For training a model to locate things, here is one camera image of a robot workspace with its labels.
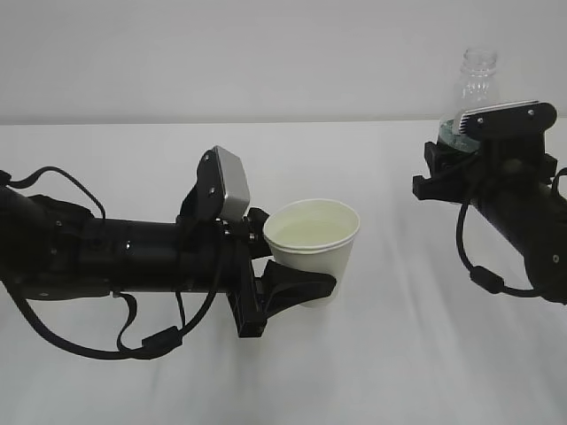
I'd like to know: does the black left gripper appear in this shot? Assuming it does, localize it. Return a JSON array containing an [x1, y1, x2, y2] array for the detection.
[[176, 207, 337, 338]]

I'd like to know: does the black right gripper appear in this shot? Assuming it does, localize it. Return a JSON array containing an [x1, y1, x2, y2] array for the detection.
[[412, 135, 558, 208]]

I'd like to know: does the white paper cup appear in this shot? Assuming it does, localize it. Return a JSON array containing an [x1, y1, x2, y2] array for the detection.
[[262, 198, 361, 308]]

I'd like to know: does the clear bottle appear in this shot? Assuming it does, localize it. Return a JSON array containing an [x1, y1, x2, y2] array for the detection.
[[438, 46, 500, 152]]

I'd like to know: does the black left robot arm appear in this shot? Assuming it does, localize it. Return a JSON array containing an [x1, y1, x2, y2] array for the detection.
[[1, 188, 337, 338]]

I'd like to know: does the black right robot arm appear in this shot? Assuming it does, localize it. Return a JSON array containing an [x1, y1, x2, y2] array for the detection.
[[412, 136, 566, 305]]

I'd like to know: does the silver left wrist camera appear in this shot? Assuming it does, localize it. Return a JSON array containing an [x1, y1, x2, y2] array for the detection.
[[196, 145, 251, 221]]

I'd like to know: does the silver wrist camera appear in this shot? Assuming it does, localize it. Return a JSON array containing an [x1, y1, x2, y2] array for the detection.
[[451, 100, 557, 142], [196, 145, 251, 221]]

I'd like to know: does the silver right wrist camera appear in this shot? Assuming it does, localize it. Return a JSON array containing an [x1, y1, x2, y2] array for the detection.
[[451, 100, 557, 142]]

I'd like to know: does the black right camera cable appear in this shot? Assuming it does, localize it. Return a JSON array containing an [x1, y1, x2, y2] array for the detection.
[[456, 145, 567, 297]]

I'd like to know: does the black camera cable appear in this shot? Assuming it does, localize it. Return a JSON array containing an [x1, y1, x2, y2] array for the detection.
[[456, 145, 567, 297], [0, 166, 222, 361]]

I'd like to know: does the black left camera cable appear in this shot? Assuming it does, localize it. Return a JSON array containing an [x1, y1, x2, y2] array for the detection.
[[0, 166, 222, 361]]

